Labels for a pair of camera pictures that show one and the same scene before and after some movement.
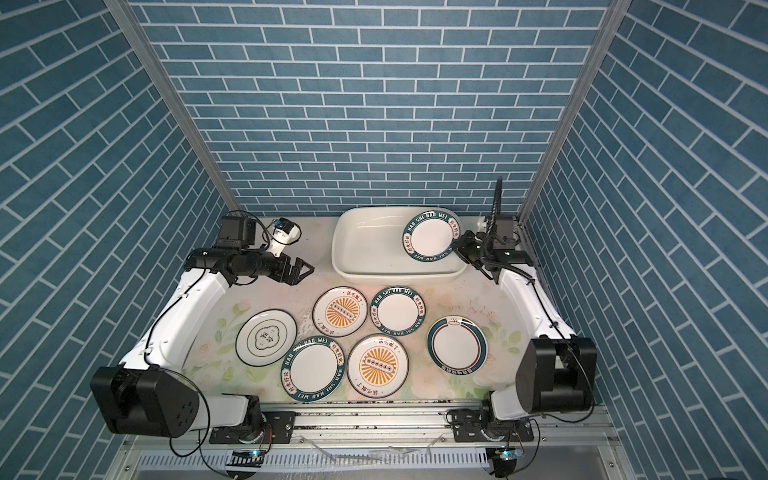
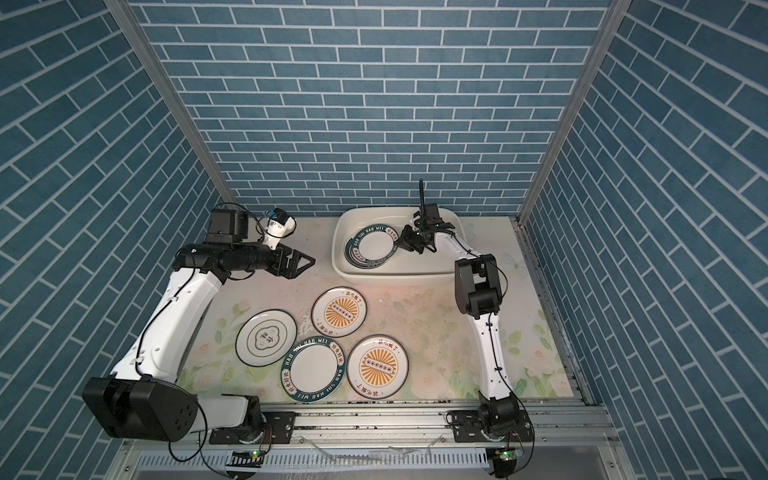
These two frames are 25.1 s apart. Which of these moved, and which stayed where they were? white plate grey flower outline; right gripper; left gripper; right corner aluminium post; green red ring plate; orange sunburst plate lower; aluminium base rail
Moved: green red ring plate; right gripper
Stayed: right corner aluminium post; left gripper; orange sunburst plate lower; aluminium base rail; white plate grey flower outline
